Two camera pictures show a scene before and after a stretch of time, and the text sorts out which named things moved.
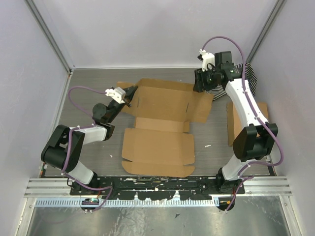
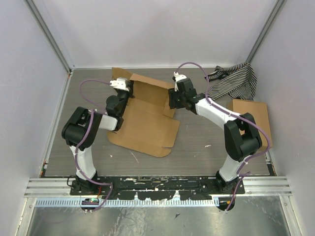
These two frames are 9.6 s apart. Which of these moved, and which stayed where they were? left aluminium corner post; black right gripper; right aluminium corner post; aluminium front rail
Moved: black right gripper
Stayed: aluminium front rail; left aluminium corner post; right aluminium corner post
